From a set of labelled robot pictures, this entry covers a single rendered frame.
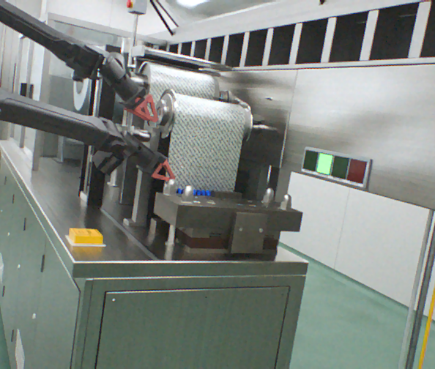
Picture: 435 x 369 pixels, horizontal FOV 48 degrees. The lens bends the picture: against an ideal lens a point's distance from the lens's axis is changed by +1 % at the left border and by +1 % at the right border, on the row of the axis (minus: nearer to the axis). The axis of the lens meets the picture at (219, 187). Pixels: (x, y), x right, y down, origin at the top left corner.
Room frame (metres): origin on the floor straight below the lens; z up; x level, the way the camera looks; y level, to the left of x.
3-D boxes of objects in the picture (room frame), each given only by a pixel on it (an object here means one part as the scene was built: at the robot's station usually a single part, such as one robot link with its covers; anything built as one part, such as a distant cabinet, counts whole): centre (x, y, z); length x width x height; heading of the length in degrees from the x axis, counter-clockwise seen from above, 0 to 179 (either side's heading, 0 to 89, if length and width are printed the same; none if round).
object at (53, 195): (2.29, 0.61, 0.88); 2.52 x 0.66 x 0.04; 29
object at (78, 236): (1.20, 0.32, 0.91); 0.07 x 0.07 x 0.02; 29
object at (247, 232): (1.30, -0.10, 0.96); 0.10 x 0.03 x 0.11; 119
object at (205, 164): (1.46, 0.06, 1.10); 0.23 x 0.01 x 0.18; 119
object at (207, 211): (1.37, -0.04, 1.00); 0.40 x 0.16 x 0.06; 119
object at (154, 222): (1.46, 0.05, 0.92); 0.28 x 0.04 x 0.04; 119
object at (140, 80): (1.66, 0.33, 1.33); 0.06 x 0.06 x 0.06; 29
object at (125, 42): (2.13, 0.45, 1.50); 0.14 x 0.14 x 0.06
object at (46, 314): (2.30, 0.60, 0.43); 2.52 x 0.64 x 0.86; 29
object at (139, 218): (1.46, 0.24, 1.05); 0.06 x 0.05 x 0.31; 119
